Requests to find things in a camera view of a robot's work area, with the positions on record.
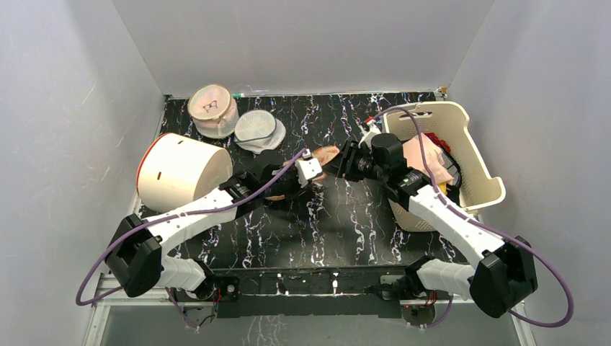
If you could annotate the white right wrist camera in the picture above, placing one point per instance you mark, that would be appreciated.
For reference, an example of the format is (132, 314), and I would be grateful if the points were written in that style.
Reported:
(369, 131)

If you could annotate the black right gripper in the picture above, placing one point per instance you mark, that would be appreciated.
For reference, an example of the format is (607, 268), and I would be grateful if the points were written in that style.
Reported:
(346, 162)

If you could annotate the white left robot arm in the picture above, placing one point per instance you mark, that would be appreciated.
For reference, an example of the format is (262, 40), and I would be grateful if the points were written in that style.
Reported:
(138, 255)

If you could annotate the pink round mesh laundry bag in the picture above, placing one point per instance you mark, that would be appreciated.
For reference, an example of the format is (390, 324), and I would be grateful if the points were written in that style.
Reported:
(213, 111)

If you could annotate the peach patterned mesh laundry bag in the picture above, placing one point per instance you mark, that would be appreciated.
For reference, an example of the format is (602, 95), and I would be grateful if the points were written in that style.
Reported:
(288, 185)

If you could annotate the white round mesh laundry bag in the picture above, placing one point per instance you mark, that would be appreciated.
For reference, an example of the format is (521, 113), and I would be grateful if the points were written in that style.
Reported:
(258, 130)

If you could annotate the cream plastic laundry basket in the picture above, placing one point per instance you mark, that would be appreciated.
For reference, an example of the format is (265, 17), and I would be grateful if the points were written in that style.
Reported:
(449, 122)

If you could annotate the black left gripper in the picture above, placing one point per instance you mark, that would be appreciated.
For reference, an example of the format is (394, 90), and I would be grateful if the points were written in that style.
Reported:
(297, 189)

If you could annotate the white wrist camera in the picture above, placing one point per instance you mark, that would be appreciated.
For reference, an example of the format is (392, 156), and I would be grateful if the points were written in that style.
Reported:
(308, 168)
(369, 131)

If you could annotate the pink garment in basket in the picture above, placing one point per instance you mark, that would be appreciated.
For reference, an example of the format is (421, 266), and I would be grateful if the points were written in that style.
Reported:
(433, 155)

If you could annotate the red lace garment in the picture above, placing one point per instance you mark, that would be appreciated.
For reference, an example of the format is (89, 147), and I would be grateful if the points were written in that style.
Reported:
(439, 142)

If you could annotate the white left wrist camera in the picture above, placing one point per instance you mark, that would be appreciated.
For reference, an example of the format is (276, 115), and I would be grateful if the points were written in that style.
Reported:
(308, 168)

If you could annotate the yellow garment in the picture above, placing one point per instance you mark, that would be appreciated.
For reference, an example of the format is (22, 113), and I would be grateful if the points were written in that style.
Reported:
(446, 188)

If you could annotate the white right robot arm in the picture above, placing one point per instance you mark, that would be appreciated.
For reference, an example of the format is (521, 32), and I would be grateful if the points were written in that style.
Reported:
(498, 275)

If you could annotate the cream cylindrical bin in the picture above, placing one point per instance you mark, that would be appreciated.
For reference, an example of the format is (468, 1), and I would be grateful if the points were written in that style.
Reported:
(176, 170)

